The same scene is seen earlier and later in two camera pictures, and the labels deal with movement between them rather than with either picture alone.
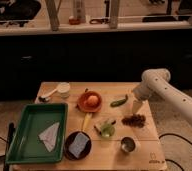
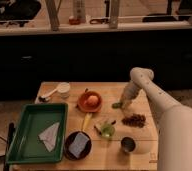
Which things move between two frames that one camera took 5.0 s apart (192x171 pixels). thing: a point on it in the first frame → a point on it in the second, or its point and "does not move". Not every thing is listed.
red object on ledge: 74,21 does not move
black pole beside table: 10,131 does not move
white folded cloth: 49,136 does not move
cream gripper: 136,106 → 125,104
